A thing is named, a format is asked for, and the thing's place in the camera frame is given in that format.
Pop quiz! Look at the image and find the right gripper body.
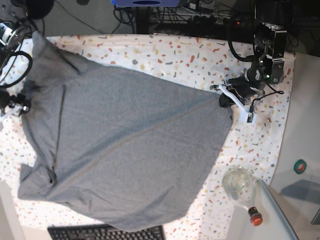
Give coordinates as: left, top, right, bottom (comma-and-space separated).
0, 89, 30, 113

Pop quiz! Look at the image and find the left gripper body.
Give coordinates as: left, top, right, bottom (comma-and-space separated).
226, 68, 265, 104

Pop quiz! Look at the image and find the grey t-shirt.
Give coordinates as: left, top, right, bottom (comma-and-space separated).
17, 32, 233, 232

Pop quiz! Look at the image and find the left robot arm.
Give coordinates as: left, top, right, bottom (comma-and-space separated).
219, 0, 293, 108

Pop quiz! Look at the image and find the clear bottle with red cap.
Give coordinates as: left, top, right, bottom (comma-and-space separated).
222, 166, 263, 227

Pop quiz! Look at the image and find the blue box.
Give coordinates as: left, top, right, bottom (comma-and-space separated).
111, 0, 182, 8

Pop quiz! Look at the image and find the grey laptop corner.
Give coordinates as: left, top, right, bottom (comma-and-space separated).
311, 209, 320, 225

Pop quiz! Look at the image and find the grey metal bar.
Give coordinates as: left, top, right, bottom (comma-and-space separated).
257, 179, 299, 240

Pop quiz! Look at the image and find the black keyboard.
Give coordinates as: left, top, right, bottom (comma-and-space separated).
47, 224, 166, 240

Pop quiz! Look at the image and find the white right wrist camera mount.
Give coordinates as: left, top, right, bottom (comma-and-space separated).
0, 104, 30, 131

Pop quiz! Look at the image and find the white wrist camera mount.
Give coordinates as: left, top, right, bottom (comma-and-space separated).
209, 84, 257, 124
0, 104, 30, 131

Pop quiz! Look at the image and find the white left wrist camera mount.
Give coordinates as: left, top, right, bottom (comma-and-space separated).
209, 84, 257, 124

